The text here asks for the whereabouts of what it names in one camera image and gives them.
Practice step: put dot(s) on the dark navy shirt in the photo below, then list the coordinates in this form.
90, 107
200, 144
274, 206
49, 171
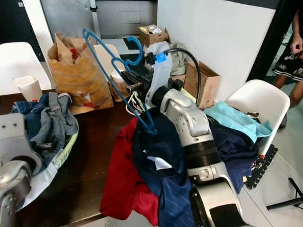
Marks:
161, 146

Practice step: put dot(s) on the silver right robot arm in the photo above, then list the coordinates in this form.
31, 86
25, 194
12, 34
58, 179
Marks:
189, 123

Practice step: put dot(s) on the paper cup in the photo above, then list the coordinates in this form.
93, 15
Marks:
117, 82
28, 89

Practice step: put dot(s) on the white plastic chair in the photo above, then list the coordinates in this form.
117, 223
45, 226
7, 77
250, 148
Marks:
106, 56
255, 94
21, 61

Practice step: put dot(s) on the open cardboard box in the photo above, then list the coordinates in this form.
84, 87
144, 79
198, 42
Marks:
154, 37

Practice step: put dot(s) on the brown paper bag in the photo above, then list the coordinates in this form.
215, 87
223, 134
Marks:
80, 80

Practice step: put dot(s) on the grey kitchen cabinet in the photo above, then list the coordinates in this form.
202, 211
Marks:
125, 19

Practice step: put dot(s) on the grey garment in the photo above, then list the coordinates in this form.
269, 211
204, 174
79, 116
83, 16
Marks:
64, 123

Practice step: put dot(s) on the light green laundry basket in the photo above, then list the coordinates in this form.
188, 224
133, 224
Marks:
71, 144

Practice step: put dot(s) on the light blue garment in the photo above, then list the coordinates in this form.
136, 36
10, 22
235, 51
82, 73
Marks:
236, 118

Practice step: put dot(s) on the red shirt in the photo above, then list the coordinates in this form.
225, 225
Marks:
123, 189

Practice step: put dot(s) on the navy garment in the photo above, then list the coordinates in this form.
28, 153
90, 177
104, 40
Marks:
236, 151

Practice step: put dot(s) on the small black foam mat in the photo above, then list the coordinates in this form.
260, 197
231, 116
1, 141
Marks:
262, 168

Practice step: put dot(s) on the person in black shorts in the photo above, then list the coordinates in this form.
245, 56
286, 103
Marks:
291, 66

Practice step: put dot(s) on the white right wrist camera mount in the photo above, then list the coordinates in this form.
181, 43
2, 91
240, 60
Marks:
158, 75

